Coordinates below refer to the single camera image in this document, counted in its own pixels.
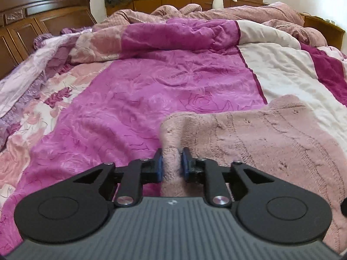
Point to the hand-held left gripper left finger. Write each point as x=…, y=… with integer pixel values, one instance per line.
x=160, y=168

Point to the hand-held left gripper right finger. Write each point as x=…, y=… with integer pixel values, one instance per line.
x=185, y=168

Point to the pink knitted cardigan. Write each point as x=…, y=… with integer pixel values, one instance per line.
x=257, y=140

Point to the magenta patchwork quilt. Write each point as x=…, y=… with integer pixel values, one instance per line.
x=149, y=86

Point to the dusty pink blanket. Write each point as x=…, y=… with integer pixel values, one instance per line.
x=203, y=12

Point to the lilac ruffled pillow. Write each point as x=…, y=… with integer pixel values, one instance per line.
x=29, y=67

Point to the low wooden cabinet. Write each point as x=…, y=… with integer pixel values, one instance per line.
x=168, y=2

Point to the carved wooden headboard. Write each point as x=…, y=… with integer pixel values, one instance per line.
x=32, y=10

